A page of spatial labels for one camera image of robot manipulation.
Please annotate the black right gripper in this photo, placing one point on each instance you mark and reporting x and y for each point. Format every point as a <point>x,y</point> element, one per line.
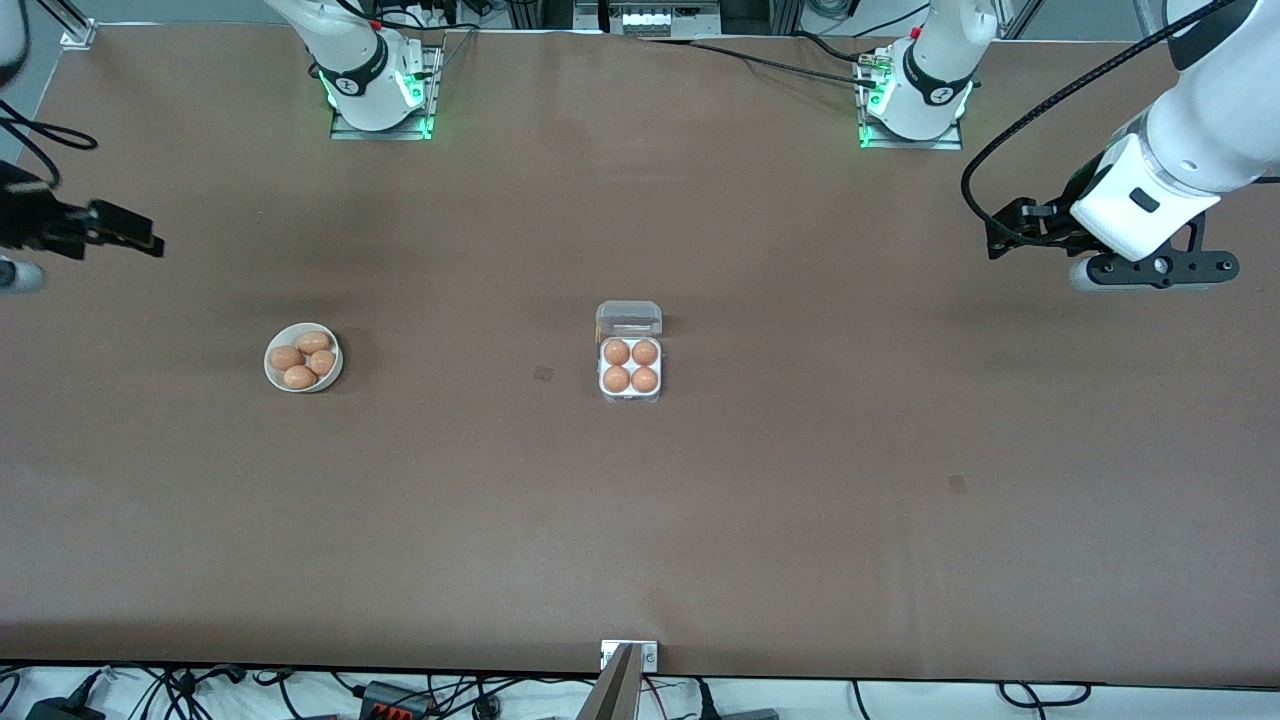
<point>30,216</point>

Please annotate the black orange connector block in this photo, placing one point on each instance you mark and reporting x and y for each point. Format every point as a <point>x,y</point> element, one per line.
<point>395,700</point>

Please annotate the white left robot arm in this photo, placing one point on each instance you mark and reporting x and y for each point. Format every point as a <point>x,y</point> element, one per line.
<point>930,60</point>

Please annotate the black power adapter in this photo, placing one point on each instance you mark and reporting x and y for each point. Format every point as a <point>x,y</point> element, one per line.
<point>65,711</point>

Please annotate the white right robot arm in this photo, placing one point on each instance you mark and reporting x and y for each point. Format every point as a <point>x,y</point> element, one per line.
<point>350,50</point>

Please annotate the aluminium frame profile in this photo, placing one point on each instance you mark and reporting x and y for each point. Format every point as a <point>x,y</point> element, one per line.
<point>65,12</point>
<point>1147,18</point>

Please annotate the metal table edge bracket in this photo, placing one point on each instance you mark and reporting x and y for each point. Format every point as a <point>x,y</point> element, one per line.
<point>648,655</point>

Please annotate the cream round bowl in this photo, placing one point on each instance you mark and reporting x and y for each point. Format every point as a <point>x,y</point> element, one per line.
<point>275,378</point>

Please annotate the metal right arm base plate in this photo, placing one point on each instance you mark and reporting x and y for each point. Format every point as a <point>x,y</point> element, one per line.
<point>345,132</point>

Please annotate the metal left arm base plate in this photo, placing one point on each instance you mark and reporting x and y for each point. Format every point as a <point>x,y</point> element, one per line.
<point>945,143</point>

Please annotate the metal table corner bracket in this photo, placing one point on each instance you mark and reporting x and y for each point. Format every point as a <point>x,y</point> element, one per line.
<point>78,36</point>

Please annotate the grey control box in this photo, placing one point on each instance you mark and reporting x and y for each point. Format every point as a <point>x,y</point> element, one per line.
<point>655,18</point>

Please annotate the clear plastic egg box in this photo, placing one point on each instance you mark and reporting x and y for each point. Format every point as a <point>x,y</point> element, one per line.
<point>630,320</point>

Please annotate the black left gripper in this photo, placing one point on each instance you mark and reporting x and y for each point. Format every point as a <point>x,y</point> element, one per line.
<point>1046,222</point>

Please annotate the grey camera mount pole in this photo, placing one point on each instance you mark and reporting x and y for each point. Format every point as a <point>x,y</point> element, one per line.
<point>612,695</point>

